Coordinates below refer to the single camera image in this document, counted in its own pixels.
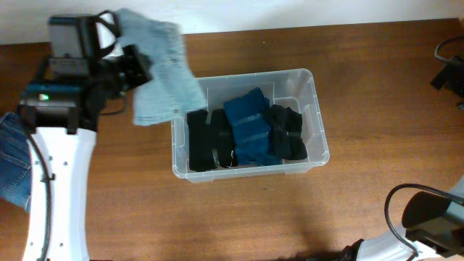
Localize light blue jeans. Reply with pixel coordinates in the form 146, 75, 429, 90
116, 9, 207, 126

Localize black garment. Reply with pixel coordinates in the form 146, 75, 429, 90
187, 109, 239, 172

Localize dark blue jeans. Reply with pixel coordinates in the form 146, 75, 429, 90
1, 112, 32, 212

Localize blue garment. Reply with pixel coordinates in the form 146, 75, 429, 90
223, 88, 281, 166

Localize dark grey garment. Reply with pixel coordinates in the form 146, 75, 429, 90
264, 104, 307, 160

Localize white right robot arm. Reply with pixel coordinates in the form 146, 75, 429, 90
338, 180, 463, 260

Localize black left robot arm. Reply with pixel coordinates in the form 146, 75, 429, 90
17, 10, 151, 260

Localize clear plastic storage bin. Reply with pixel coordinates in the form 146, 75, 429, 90
171, 68, 330, 183

